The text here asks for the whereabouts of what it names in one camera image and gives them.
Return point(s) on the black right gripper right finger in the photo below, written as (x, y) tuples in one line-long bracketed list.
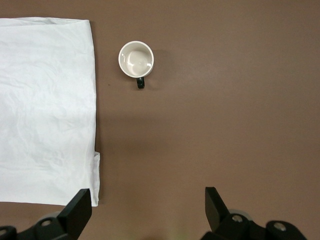
[(217, 215)]

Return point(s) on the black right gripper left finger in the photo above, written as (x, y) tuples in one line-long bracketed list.
[(72, 217)]

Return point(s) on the white paper cup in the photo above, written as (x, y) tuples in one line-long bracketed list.
[(136, 60)]

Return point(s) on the white cloth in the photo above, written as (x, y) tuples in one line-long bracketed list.
[(45, 105)]

